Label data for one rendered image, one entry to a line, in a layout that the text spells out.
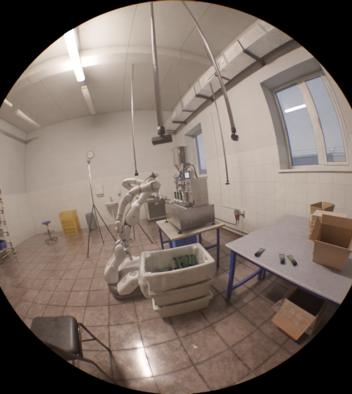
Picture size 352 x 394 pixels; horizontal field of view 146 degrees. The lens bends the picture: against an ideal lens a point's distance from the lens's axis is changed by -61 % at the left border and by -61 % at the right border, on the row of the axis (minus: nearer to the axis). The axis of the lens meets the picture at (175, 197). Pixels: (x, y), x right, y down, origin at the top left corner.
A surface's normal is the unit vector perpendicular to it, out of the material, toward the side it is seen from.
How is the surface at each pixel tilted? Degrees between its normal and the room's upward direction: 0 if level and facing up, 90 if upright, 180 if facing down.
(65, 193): 90
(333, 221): 118
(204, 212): 90
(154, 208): 91
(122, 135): 90
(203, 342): 0
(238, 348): 0
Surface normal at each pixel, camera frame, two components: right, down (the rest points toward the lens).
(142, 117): 0.34, 0.08
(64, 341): -0.11, -0.99
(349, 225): -0.77, 0.59
